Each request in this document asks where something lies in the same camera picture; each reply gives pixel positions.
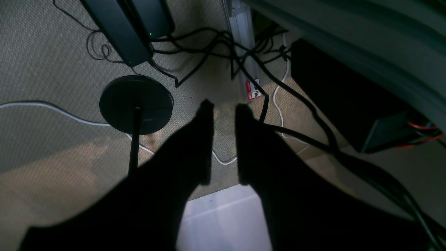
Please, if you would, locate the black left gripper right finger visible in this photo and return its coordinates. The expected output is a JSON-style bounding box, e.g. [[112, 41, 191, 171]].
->
[[235, 104, 430, 251]]

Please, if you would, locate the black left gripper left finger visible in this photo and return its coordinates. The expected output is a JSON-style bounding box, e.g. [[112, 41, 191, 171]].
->
[[21, 100, 214, 251]]

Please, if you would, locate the black round stand base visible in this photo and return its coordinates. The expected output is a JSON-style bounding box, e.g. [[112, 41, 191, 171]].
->
[[99, 76, 174, 174]]

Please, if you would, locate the black power adapter brick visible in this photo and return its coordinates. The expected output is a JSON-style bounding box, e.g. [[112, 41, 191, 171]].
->
[[81, 0, 175, 67]]

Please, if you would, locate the silver aluminium table leg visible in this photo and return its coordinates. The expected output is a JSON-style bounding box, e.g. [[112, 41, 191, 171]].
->
[[219, 0, 259, 102]]

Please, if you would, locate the thick black cable bundle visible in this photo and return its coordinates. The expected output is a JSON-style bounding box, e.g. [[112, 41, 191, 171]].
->
[[150, 28, 446, 251]]

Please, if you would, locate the black box with red wires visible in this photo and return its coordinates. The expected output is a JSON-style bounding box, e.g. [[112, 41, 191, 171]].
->
[[291, 39, 445, 154]]

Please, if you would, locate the white floor cable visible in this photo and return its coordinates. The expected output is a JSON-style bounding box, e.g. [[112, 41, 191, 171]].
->
[[0, 33, 310, 165]]

